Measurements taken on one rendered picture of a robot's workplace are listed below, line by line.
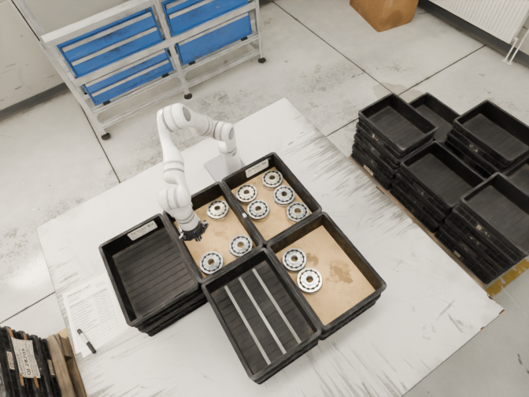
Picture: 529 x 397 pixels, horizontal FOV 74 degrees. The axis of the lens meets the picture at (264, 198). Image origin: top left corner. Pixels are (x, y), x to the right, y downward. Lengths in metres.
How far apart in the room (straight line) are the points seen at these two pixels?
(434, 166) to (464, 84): 1.38
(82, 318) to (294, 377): 0.97
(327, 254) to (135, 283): 0.83
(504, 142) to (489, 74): 1.37
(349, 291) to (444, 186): 1.15
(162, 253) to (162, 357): 0.43
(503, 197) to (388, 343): 1.15
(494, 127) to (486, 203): 0.59
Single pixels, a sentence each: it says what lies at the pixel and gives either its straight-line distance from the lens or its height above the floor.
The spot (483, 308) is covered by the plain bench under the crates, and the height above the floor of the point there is 0.70.
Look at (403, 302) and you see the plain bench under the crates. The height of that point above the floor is 0.70.
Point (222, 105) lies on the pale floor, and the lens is 3.37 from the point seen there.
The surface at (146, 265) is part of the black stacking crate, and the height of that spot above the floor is 0.83.
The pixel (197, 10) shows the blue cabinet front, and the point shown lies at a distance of 3.22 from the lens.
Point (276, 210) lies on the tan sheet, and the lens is 1.64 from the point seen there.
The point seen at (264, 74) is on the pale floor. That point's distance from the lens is 3.62.
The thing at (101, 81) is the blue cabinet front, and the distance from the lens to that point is 3.20.
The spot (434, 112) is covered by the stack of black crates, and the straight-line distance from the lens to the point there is 2.98.
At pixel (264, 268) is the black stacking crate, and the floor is 0.83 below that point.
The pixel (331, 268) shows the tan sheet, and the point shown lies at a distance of 1.53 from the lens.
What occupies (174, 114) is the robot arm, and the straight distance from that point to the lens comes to 1.31.
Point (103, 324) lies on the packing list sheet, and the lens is 1.80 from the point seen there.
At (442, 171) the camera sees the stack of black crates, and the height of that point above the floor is 0.38.
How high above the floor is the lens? 2.25
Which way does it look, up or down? 58 degrees down
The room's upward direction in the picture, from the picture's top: 9 degrees counter-clockwise
